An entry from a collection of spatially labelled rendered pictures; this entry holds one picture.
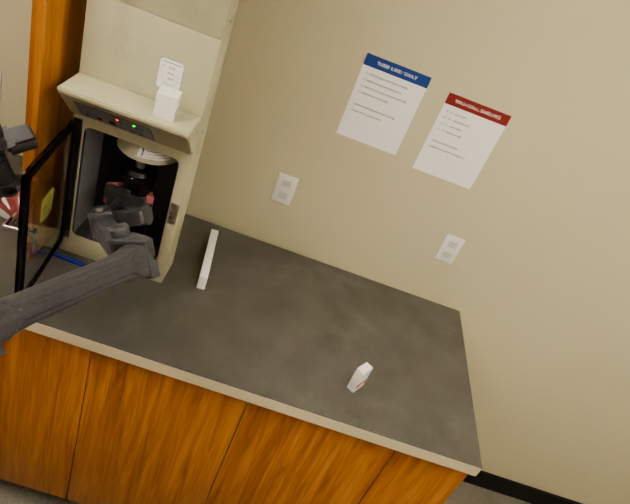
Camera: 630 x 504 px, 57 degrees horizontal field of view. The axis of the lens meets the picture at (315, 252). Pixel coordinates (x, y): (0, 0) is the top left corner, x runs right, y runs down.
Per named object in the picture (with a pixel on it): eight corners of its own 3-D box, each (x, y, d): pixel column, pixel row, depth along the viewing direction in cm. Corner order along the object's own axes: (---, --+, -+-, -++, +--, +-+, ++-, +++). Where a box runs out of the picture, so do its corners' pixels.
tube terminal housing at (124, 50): (93, 207, 197) (128, -28, 154) (186, 240, 200) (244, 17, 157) (58, 248, 176) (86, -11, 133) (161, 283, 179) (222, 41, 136)
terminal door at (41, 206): (62, 239, 172) (76, 118, 150) (16, 307, 147) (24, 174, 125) (59, 239, 172) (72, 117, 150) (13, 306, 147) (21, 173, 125)
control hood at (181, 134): (73, 107, 150) (77, 71, 144) (194, 151, 153) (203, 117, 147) (52, 124, 140) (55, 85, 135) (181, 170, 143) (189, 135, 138)
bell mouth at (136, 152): (131, 125, 172) (133, 108, 168) (188, 146, 173) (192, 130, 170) (106, 150, 157) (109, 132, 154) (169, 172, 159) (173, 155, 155)
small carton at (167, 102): (157, 107, 143) (162, 84, 140) (177, 113, 144) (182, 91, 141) (152, 115, 139) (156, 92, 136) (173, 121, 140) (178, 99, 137)
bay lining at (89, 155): (105, 193, 192) (121, 95, 173) (181, 219, 195) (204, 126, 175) (71, 232, 172) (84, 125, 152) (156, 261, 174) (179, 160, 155)
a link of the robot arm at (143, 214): (87, 209, 148) (95, 241, 150) (130, 204, 146) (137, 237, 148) (108, 199, 159) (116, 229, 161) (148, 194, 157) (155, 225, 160)
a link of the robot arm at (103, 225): (105, 233, 112) (118, 285, 115) (135, 226, 115) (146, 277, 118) (84, 205, 150) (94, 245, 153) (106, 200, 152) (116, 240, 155)
